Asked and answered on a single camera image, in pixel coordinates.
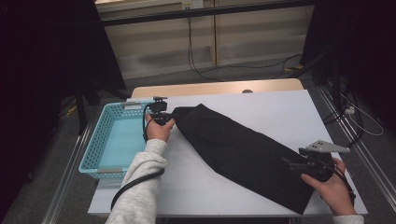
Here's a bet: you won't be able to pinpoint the black tripod stand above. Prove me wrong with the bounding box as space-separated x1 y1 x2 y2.
73 77 132 136

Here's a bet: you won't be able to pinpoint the person's left hand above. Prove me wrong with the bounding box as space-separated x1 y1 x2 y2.
144 114 177 144

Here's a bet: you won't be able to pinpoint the aluminium floor rail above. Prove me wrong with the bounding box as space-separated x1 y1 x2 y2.
41 120 94 224
317 85 396 203

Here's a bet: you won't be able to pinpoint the black pants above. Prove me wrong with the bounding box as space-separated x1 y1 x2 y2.
172 103 316 216

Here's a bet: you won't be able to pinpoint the white wall socket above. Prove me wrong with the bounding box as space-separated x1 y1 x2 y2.
181 0 205 9

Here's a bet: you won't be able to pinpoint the black floor cable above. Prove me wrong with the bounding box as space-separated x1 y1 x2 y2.
195 53 303 76

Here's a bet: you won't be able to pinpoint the white floor cable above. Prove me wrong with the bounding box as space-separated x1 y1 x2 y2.
340 92 385 137

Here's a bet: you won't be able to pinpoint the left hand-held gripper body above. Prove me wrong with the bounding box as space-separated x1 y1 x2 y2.
148 96 173 127

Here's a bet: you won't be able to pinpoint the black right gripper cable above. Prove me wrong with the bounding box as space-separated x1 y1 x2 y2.
317 166 357 206

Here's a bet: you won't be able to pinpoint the black hanging cable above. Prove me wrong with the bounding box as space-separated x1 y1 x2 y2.
186 15 223 83

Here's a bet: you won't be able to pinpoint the person's right hand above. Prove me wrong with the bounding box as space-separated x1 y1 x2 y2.
300 157 358 217

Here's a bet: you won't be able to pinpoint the beige wooden cabinet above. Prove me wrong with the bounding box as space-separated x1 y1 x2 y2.
94 0 314 80

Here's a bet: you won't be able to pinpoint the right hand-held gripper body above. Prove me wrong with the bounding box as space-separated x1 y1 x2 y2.
298 139 351 183

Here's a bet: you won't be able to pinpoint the black metal stand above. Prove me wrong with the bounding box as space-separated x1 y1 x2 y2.
292 49 344 110

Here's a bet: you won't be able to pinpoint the black curtain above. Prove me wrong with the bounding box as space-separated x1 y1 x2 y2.
300 0 396 132
0 0 127 213

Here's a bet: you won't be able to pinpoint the wooden table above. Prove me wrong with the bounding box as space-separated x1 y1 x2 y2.
130 77 304 99

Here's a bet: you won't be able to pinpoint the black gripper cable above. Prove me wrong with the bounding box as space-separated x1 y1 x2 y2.
110 104 165 211
317 166 357 206

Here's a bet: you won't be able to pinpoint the light blue plastic basket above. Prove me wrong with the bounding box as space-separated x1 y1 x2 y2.
78 100 159 180

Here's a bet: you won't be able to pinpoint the black cable bundle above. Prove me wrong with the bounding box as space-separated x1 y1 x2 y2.
321 90 363 156

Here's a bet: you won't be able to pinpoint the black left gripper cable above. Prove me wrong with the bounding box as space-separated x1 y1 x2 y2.
110 104 165 211

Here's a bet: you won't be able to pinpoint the black horizontal bar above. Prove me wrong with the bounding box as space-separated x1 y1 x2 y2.
101 0 316 27

